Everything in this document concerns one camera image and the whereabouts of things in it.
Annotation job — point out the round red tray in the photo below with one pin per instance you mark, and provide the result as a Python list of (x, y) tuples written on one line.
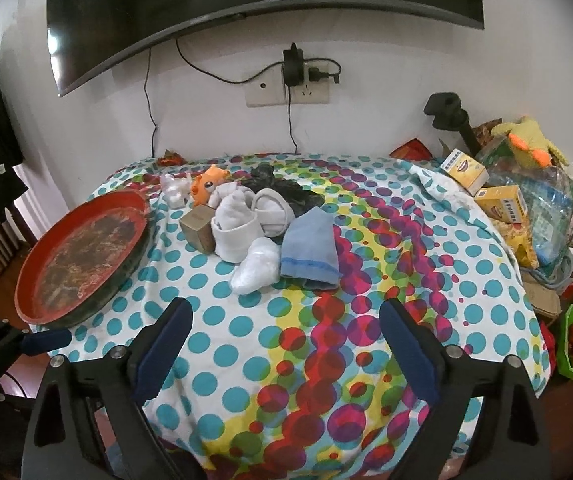
[(81, 260)]

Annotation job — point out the colourful polka dot tablecloth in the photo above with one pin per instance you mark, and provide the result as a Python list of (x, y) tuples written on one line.
[(291, 320)]

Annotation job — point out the yellow snack packet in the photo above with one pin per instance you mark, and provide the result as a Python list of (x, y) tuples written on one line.
[(521, 242)]

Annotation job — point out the yellow medicine box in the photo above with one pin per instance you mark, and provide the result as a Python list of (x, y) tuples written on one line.
[(503, 205), (466, 172)]

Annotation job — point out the yellow knitted duck toy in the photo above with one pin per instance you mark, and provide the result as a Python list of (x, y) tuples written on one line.
[(531, 140)]

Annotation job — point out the red snack packet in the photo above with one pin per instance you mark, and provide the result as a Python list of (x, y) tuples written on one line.
[(411, 150)]

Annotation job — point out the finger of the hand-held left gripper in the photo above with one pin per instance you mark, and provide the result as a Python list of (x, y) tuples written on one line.
[(46, 342)]

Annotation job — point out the orange plastic toy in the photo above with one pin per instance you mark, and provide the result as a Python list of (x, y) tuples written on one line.
[(206, 185)]

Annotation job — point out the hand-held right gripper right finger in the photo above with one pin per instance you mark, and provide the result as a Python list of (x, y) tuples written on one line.
[(411, 355)]

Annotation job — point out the black power adapter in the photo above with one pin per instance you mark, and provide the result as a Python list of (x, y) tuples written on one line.
[(294, 65)]

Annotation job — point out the brown cardboard box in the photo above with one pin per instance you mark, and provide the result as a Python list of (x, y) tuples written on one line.
[(541, 300)]

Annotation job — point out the black plastic bag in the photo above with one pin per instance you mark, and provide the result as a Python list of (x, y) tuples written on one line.
[(266, 177)]

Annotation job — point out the small maroon and beige box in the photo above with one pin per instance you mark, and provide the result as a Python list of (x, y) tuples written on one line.
[(196, 227)]

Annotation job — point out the black clamp stand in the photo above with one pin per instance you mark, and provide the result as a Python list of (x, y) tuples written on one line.
[(446, 110)]

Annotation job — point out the crumpled white wad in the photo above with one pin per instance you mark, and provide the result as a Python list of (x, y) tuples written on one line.
[(256, 265)]

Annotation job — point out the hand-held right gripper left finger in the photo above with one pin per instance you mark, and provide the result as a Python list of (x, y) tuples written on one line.
[(166, 345)]

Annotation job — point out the light blue cloth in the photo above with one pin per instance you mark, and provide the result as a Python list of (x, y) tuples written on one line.
[(309, 245)]

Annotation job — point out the clear plastic bag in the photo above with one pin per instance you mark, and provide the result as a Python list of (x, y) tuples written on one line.
[(551, 200)]

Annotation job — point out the beige cardboard piece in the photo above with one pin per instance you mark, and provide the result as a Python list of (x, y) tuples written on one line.
[(447, 146)]

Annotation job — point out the crumpled white plastic bag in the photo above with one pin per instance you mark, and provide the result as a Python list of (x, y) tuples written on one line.
[(174, 192)]

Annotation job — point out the small red candy wrapper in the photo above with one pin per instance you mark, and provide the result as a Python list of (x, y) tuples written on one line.
[(170, 158)]

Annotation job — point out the wooden chair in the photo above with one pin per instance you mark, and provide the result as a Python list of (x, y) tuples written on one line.
[(9, 240)]

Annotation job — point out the black angled plug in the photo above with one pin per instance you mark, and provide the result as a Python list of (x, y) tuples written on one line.
[(319, 74)]

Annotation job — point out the white sock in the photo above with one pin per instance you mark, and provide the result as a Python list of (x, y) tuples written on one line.
[(274, 215), (234, 240)]

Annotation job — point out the brown snack packet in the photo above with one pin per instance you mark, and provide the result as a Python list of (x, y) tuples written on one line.
[(486, 135)]

